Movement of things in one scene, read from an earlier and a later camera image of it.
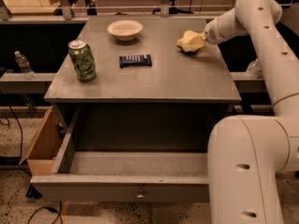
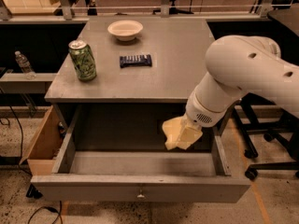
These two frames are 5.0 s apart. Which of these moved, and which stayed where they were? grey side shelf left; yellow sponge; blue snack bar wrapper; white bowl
Moved: yellow sponge
Stayed: white bowl; grey side shelf left; blue snack bar wrapper
